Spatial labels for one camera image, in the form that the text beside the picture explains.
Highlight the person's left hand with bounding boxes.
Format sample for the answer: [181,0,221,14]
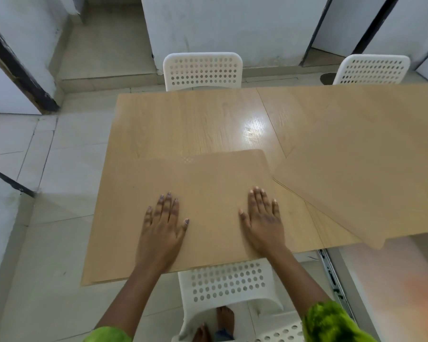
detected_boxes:
[137,192,190,265]

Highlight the person's right hand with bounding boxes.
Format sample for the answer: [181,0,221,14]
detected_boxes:
[238,187,290,261]

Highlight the person's right forearm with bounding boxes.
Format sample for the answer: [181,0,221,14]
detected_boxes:
[266,247,331,313]

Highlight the person's left forearm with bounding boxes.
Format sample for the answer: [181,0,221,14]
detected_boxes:
[93,260,179,334]

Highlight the white perforated plastic chair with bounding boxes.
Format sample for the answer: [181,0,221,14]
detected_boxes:
[163,52,244,92]
[332,54,411,86]
[176,259,304,342]

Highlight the large brown paper sheet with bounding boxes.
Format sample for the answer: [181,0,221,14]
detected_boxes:
[272,85,428,251]

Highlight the person's right foot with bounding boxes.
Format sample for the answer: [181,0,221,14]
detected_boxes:
[216,306,236,340]

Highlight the person's foot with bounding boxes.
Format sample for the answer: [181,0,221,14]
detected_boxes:
[216,306,236,340]
[192,324,212,342]

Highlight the person's left foot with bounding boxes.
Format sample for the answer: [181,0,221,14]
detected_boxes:
[192,324,212,342]

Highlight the green left sleeve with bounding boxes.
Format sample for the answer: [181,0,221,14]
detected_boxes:
[83,326,133,342]

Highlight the green sleeve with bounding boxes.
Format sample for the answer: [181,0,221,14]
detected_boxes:
[302,300,369,342]
[83,326,133,342]

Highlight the green right sleeve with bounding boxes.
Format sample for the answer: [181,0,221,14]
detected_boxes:
[302,300,369,342]

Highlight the black metal bar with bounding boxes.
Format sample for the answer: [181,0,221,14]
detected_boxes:
[0,163,37,198]

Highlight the metal table slide rail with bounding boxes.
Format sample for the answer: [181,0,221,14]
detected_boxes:
[317,248,347,301]

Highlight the black door frame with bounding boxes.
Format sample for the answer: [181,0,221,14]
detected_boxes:
[0,15,60,114]
[299,0,335,67]
[352,0,403,56]

